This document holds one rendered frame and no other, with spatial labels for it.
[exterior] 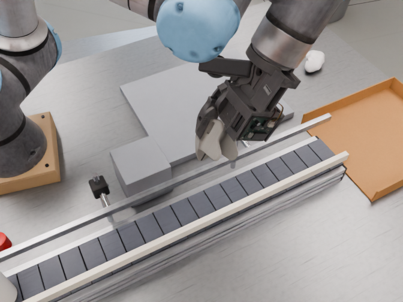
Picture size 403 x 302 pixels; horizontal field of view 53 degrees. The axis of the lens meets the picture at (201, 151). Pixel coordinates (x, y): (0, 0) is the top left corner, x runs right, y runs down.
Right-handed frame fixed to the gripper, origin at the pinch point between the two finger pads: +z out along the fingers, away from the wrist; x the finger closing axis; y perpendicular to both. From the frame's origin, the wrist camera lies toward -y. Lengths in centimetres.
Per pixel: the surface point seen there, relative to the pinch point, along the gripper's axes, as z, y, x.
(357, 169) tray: 1.0, 5.2, 44.4
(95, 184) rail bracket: 16.8, -8.9, -10.5
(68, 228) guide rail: 21.2, -2.9, -16.0
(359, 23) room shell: -1, -123, 214
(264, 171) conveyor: 7.8, -1.7, 23.4
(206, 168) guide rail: 7.5, -3.1, 7.5
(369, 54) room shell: 8, -95, 199
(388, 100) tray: -10, -8, 64
